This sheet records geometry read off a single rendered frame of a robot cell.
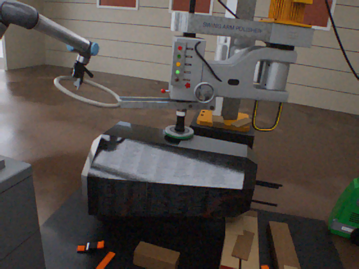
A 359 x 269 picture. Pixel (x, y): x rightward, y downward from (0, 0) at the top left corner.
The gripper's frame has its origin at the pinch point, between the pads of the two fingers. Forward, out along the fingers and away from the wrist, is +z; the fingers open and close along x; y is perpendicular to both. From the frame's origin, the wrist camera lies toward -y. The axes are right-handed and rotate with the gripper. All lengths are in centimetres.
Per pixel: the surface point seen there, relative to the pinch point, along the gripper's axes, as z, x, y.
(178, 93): -30, 61, -44
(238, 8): -106, 20, -101
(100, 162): 33, 53, -10
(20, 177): 28, 80, 47
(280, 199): 41, 97, -201
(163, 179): 22, 87, -39
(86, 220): 99, 41, -23
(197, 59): -56, 62, -46
